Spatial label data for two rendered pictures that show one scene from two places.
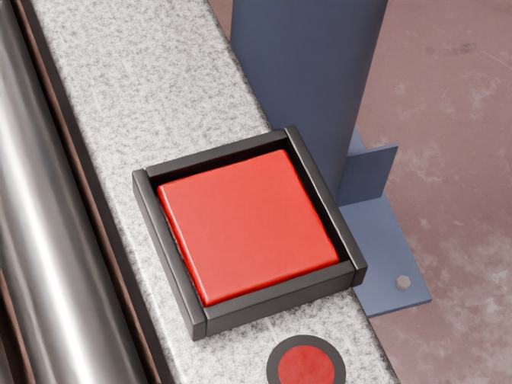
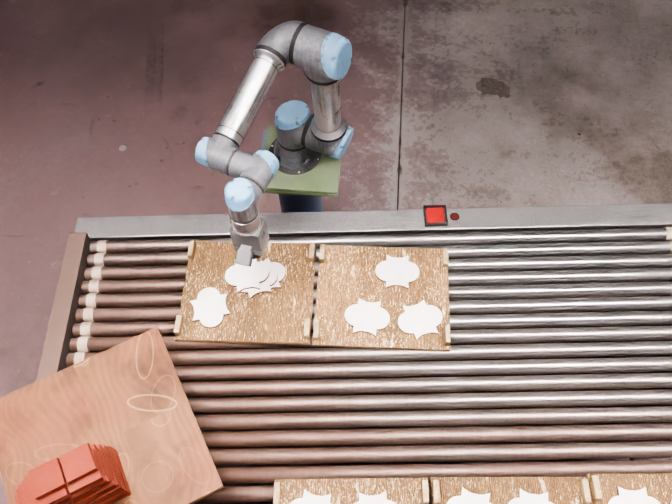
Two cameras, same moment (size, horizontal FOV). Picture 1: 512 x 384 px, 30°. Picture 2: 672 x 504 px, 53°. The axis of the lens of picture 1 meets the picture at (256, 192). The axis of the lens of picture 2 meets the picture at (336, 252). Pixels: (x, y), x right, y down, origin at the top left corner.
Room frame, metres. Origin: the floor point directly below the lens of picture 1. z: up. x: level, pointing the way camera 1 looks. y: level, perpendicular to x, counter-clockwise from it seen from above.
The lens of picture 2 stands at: (-0.14, 1.25, 2.82)
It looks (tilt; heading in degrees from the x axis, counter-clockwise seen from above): 59 degrees down; 301
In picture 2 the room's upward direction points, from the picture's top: 3 degrees counter-clockwise
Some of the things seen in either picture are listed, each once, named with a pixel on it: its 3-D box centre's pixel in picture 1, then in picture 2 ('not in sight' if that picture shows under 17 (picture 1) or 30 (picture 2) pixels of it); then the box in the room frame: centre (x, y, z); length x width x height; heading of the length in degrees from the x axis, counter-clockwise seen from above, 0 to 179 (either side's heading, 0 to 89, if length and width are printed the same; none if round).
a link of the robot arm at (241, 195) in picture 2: not in sight; (241, 199); (0.59, 0.49, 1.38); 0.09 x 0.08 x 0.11; 93
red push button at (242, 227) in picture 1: (246, 229); (435, 215); (0.21, 0.00, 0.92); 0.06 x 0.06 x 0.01; 28
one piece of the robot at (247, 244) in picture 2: not in sight; (245, 239); (0.58, 0.51, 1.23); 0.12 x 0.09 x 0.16; 104
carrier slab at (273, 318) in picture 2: not in sight; (248, 290); (0.61, 0.53, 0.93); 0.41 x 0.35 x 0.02; 26
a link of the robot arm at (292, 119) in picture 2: not in sight; (294, 123); (0.75, -0.03, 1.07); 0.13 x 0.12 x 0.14; 3
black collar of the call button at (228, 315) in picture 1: (246, 227); (435, 215); (0.21, 0.00, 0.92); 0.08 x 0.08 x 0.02; 28
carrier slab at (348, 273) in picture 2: not in sight; (382, 295); (0.23, 0.36, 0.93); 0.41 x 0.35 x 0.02; 25
